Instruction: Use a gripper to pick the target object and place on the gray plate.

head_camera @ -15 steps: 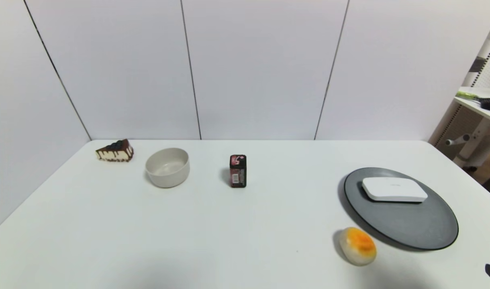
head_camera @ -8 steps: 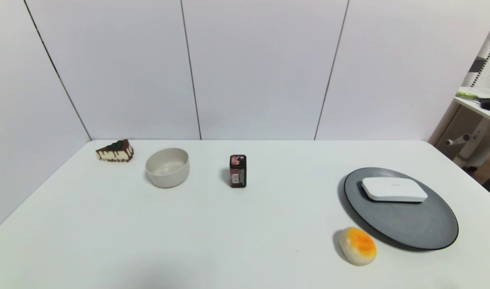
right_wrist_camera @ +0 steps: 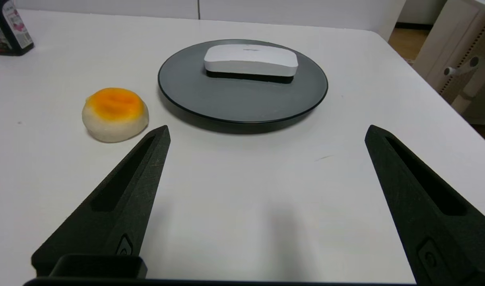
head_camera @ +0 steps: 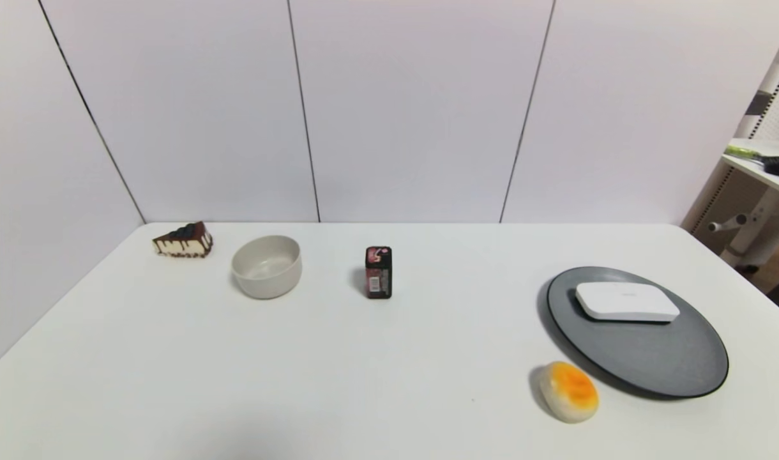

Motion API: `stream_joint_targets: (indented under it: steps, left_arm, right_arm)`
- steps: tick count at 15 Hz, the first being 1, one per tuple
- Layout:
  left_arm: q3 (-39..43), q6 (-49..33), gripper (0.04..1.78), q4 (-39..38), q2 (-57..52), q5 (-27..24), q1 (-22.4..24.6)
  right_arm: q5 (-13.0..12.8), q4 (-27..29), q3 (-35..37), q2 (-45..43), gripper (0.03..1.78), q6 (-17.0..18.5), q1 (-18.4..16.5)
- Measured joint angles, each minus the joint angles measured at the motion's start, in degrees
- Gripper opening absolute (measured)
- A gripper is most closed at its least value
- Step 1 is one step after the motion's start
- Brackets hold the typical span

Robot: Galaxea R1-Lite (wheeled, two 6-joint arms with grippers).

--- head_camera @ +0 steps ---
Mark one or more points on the chocolate cake slice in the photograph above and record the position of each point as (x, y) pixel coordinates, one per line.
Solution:
(182, 243)

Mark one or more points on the beige ceramic bowl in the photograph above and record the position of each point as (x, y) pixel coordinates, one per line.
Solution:
(265, 282)

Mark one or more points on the small red black box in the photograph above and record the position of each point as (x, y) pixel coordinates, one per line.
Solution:
(378, 276)

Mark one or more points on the white whiteboard eraser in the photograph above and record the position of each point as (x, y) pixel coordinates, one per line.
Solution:
(626, 301)

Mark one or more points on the green object on desk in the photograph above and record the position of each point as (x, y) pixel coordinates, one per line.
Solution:
(742, 152)

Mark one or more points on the gray round plate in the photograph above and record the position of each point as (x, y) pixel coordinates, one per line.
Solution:
(645, 358)

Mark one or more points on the white side desk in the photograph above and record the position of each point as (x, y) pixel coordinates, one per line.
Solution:
(769, 211)

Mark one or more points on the orange topped bun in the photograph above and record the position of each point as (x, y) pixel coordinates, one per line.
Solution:
(569, 393)

